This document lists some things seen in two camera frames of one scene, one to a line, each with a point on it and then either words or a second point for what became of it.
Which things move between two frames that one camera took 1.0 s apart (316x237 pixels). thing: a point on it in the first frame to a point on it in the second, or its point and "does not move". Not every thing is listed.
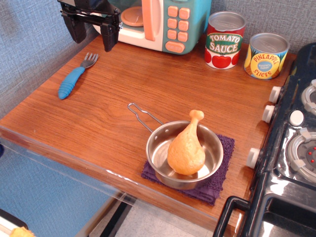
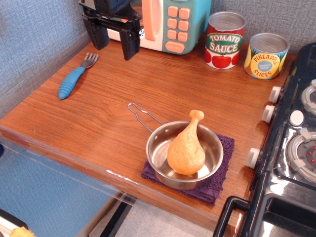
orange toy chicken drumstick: x=186 y=153 does not move
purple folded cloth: x=208 y=194 does not move
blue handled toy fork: x=68 y=84 does not move
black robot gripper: x=101 y=11 to x=115 y=14
